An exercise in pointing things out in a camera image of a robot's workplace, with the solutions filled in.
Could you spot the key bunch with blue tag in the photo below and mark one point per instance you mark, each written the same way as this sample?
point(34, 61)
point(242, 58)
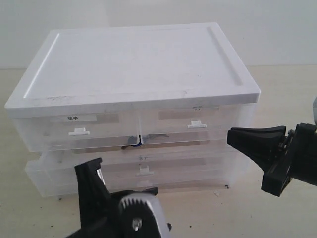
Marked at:
point(137, 141)

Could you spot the clear top left drawer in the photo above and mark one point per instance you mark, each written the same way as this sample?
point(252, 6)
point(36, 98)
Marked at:
point(77, 131)

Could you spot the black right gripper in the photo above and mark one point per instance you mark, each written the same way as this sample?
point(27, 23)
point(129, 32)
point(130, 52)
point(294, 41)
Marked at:
point(281, 158)

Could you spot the white plastic drawer cabinet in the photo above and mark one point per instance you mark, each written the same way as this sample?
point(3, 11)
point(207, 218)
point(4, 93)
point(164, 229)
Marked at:
point(135, 69)

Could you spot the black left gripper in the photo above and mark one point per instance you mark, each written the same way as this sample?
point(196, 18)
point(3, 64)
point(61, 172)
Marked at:
point(125, 214)

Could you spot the clear top right drawer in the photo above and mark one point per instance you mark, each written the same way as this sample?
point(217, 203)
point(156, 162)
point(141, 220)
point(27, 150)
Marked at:
point(193, 124)

